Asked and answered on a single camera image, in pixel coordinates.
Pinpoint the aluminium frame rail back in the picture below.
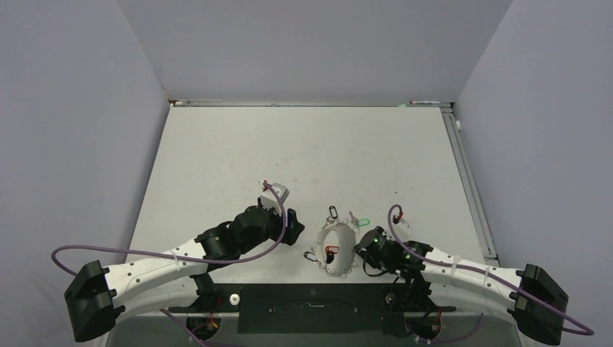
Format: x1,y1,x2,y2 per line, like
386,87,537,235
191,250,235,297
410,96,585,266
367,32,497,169
169,100,453,108

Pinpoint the aluminium frame rail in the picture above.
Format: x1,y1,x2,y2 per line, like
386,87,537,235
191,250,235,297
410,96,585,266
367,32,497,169
169,100,453,108
440,103,500,265

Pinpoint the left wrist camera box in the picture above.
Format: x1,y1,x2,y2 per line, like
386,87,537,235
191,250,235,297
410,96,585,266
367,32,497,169
258,183,290,215

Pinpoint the aluminium frame rail right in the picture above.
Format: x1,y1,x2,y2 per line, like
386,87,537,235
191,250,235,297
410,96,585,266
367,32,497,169
440,103,500,265

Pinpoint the key with red tag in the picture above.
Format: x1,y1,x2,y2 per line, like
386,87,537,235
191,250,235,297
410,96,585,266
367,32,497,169
325,245,340,264

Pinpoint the large silver keyring plate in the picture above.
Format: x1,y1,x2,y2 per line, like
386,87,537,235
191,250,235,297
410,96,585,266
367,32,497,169
303,217,357,278

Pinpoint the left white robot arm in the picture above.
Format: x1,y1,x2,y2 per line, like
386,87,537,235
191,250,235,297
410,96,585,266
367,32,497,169
64,203,305,343

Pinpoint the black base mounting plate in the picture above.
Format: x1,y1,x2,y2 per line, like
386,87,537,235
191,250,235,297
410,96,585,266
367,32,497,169
170,282,454,335

